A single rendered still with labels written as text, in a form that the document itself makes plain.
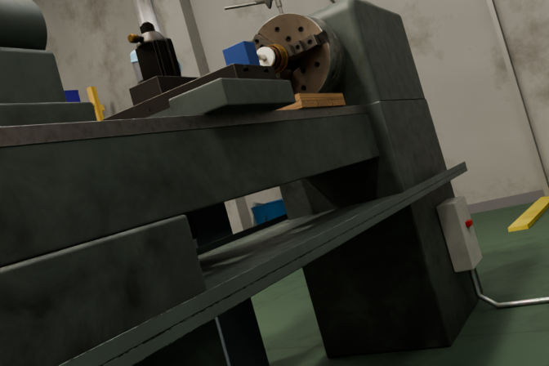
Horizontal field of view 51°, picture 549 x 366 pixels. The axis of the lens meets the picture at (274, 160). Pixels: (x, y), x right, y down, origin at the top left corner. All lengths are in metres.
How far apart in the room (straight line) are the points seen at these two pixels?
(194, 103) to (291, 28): 0.83
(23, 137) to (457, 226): 1.71
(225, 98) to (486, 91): 3.93
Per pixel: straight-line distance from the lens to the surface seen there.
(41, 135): 0.90
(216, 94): 1.18
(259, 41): 1.99
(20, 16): 1.10
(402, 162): 2.04
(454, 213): 2.25
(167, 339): 0.81
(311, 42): 1.90
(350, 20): 2.06
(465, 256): 2.28
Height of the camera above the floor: 0.69
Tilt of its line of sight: 2 degrees up
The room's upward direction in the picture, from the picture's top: 16 degrees counter-clockwise
